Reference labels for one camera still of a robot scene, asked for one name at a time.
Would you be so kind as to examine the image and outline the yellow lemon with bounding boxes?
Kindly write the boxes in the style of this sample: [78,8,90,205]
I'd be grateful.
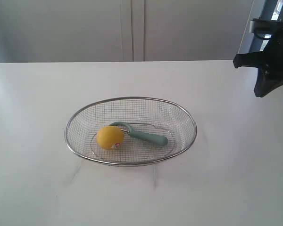
[96,126,124,150]

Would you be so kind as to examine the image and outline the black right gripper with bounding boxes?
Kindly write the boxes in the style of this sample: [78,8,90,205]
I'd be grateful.
[233,27,283,97]

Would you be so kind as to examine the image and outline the oval wire mesh basket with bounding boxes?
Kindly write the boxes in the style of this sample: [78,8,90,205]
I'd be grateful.
[64,97,197,167]

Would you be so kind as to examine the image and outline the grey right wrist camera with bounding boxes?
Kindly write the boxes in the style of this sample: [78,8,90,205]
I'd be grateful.
[249,18,283,35]

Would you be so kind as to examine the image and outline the window frame with glass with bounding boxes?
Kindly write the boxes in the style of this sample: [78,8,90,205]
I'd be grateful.
[238,0,283,54]

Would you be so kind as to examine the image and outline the teal handled peeler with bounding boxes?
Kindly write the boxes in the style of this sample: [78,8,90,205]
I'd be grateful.
[110,121,168,146]

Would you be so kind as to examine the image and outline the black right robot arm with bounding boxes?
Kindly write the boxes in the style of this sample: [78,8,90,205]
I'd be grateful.
[233,0,283,97]

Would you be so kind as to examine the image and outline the white cabinet doors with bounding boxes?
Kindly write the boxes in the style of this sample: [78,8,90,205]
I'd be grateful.
[0,0,264,63]

